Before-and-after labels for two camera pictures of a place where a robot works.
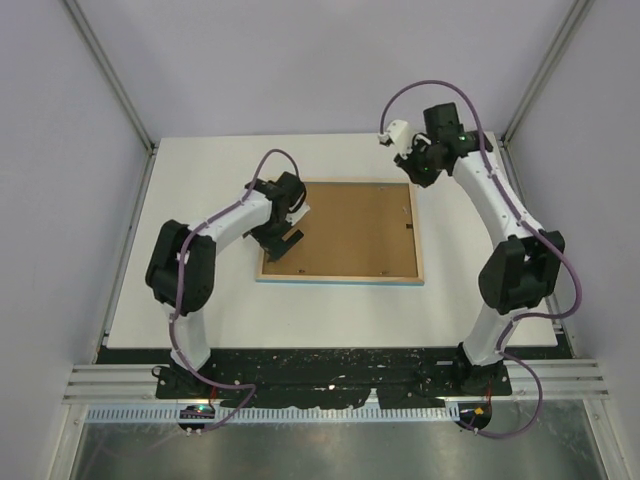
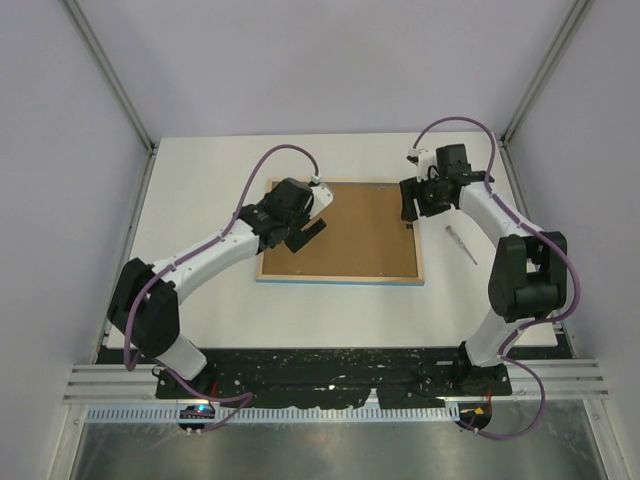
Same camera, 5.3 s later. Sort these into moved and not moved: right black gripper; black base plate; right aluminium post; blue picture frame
Moved: right black gripper
Not moved: black base plate; blue picture frame; right aluminium post
